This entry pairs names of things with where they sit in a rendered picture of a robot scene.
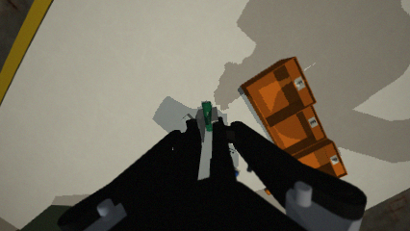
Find orange rack of bins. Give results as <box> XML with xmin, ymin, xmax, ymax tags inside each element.
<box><xmin>241</xmin><ymin>57</ymin><xmax>347</xmax><ymax>178</ymax></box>

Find white domino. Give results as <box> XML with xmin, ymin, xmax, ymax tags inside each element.
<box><xmin>228</xmin><ymin>143</ymin><xmax>237</xmax><ymax>159</ymax></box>

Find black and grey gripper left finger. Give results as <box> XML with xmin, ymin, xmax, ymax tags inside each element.
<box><xmin>57</xmin><ymin>109</ymin><xmax>206</xmax><ymax>231</ymax></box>

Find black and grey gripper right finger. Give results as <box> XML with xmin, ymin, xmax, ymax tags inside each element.
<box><xmin>206</xmin><ymin>107</ymin><xmax>367</xmax><ymax>231</ymax></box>

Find green aa battery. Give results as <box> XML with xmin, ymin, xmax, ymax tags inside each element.
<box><xmin>202</xmin><ymin>101</ymin><xmax>213</xmax><ymax>133</ymax></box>

